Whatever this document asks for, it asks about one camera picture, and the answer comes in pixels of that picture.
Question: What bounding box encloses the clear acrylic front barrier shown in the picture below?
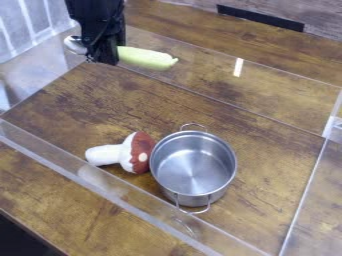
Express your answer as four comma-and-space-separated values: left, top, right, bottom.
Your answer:
0, 119, 270, 256

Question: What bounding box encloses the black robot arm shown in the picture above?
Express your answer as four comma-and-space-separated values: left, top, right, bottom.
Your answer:
64, 0, 126, 65

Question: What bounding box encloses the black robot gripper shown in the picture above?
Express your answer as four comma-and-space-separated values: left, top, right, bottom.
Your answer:
72, 6, 126, 66

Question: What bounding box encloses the green handled metal spoon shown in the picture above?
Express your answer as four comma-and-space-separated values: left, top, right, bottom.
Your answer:
64, 36, 179, 71

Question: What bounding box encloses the black wall strip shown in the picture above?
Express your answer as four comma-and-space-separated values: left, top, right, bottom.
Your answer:
217, 4, 305, 32

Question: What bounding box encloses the plush brown white mushroom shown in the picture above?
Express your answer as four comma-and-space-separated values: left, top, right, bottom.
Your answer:
86, 131, 155, 174

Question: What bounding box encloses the stainless steel pot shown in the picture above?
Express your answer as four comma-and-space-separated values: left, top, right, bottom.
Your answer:
150, 123, 238, 214

